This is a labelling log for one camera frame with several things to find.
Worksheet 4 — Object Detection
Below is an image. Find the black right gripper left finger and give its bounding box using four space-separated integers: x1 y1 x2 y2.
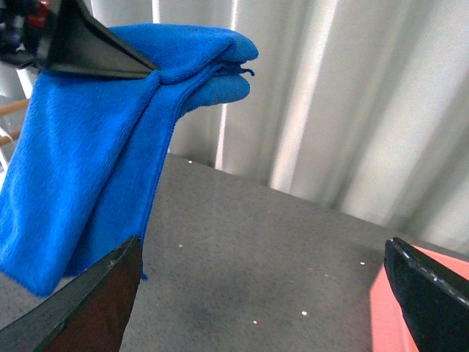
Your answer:
1 236 142 351

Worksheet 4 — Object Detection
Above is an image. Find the blue microfiber cloth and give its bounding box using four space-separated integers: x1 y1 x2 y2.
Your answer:
1 23 258 297

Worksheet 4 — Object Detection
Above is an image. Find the wooden rack rod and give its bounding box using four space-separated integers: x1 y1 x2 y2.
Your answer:
0 130 21 147
0 99 30 117

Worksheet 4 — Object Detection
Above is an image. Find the white pleated curtain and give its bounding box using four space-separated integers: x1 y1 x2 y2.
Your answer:
86 1 468 254

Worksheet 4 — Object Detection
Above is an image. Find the upper wooden rack rod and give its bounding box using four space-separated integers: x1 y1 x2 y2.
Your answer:
0 99 30 117

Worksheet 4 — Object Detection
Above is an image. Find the pink plastic bin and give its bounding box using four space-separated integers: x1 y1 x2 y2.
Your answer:
369 246 468 351

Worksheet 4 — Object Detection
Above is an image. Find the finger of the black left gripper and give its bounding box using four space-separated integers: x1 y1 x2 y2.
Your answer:
35 1 160 79

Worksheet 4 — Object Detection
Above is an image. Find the lower wooden rack rod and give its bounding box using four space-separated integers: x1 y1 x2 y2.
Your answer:
0 130 21 147

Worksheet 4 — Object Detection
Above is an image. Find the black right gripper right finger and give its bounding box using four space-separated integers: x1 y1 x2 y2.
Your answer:
384 238 468 351

